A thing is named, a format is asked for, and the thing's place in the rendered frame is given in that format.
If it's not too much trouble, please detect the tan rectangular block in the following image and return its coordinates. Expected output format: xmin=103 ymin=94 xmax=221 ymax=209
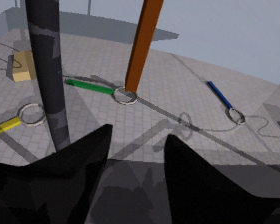
xmin=12 ymin=49 xmax=38 ymax=81

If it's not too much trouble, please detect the yellow handle with round loop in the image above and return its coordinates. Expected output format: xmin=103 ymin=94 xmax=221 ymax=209
xmin=0 ymin=103 xmax=46 ymax=132

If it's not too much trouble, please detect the orange handle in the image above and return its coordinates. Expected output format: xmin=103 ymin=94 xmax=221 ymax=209
xmin=124 ymin=0 xmax=164 ymax=92

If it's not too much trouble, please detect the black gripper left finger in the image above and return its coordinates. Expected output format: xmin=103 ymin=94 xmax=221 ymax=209
xmin=0 ymin=124 xmax=112 ymax=224

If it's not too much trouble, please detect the grey loop with blue handle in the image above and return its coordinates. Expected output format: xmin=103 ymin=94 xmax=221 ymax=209
xmin=208 ymin=81 xmax=245 ymax=124

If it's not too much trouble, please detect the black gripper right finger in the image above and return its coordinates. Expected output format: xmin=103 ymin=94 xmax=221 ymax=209
xmin=164 ymin=135 xmax=280 ymax=224

